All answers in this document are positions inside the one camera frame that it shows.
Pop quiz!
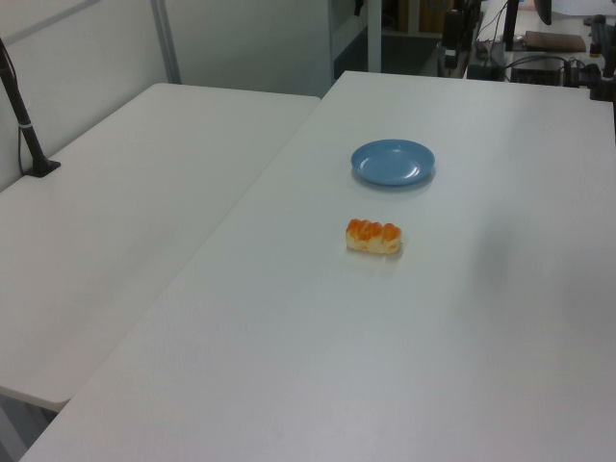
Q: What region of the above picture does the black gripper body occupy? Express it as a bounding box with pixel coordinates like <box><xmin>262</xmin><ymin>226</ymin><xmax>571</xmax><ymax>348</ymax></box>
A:
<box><xmin>443</xmin><ymin>9</ymin><xmax>465</xmax><ymax>50</ymax></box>

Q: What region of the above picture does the orange glazed bread loaf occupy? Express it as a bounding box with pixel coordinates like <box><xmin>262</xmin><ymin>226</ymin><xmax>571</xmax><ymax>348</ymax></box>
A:
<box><xmin>345</xmin><ymin>218</ymin><xmax>402</xmax><ymax>255</ymax></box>

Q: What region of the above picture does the blue round plate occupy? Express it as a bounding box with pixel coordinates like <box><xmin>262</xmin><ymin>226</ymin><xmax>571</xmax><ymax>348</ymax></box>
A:
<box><xmin>349</xmin><ymin>139</ymin><xmax>437</xmax><ymax>188</ymax></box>

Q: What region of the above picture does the wooden shelf cabinet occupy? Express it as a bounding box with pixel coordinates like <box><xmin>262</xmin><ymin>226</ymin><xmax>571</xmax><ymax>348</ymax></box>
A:
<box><xmin>397</xmin><ymin>0</ymin><xmax>444</xmax><ymax>35</ymax></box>

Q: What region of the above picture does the black monitor stand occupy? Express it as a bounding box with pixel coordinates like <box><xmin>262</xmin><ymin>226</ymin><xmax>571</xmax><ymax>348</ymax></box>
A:
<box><xmin>501</xmin><ymin>0</ymin><xmax>526</xmax><ymax>51</ymax></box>

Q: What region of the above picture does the white table leg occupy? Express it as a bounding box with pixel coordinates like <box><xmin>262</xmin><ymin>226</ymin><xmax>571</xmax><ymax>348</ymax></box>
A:
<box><xmin>367</xmin><ymin>0</ymin><xmax>384</xmax><ymax>74</ymax></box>

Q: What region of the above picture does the black electronics box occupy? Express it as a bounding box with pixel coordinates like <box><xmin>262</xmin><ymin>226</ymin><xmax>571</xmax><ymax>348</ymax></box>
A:
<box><xmin>509</xmin><ymin>65</ymin><xmax>565</xmax><ymax>87</ymax></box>

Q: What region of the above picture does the brown flat box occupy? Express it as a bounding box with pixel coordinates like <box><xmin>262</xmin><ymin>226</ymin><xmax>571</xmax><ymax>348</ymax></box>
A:
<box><xmin>524</xmin><ymin>30</ymin><xmax>587</xmax><ymax>54</ymax></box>

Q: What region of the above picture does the black pole stand with base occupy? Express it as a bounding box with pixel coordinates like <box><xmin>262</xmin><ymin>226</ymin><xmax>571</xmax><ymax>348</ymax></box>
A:
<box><xmin>0</xmin><ymin>37</ymin><xmax>63</xmax><ymax>180</ymax></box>

